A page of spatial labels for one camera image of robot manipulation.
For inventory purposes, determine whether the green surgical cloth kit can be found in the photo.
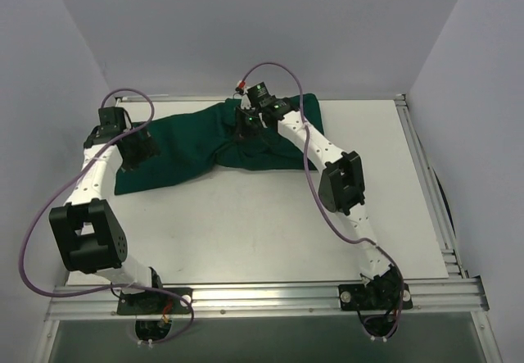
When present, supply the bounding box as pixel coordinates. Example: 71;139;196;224
114;98;304;195

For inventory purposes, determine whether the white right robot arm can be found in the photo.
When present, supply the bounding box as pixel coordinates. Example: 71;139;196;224
236;94;404;313

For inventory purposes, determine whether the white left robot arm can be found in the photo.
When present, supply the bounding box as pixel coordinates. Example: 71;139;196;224
48;107;165;313

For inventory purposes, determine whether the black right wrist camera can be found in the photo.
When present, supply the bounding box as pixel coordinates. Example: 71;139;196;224
247;82;274;108

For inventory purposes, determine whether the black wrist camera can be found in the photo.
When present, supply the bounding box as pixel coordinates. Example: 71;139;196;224
98;107;131;135
247;82;274;108

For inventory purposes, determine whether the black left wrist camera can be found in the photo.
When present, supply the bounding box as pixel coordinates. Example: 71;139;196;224
98;107;131;135

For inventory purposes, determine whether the back aluminium frame rail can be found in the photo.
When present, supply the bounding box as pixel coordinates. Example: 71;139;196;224
116;94;228;102

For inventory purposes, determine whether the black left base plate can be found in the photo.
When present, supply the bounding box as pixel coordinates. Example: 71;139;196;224
116;289;190;315

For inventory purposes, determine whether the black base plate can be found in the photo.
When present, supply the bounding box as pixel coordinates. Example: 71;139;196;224
116;289;190;315
338;283;400;311

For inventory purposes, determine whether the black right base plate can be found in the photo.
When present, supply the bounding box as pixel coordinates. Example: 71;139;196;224
338;283;400;311

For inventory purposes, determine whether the front aluminium frame rail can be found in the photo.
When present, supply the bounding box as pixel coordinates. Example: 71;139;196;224
46;278;489;320

